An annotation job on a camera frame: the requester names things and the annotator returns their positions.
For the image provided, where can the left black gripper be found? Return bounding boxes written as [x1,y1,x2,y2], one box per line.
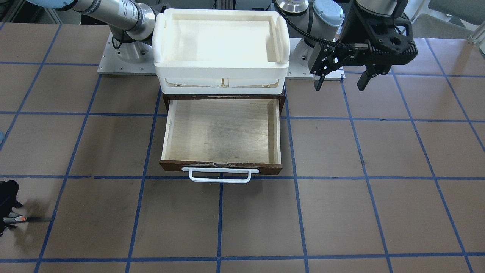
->
[313,15,418,91]

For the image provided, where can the wooden drawer with white handle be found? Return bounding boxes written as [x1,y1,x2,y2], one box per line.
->
[159,98,283,183]

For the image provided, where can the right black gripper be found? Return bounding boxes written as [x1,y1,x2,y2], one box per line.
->
[0,180,24,235]

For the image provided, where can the black braided cable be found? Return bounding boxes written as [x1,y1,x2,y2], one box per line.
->
[272,0,343,48]

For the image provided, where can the dark brown wooden cabinet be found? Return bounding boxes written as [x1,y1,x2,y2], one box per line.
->
[162,85,286,113]

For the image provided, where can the orange handled scissors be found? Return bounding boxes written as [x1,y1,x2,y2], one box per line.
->
[3,212,53,224]

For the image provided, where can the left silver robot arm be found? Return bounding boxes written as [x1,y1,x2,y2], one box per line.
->
[272,0,419,91]

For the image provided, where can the white plastic tray box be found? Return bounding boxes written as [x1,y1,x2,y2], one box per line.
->
[152,8,291,95]

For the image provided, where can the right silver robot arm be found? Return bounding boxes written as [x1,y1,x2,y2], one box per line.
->
[1,0,156,115]

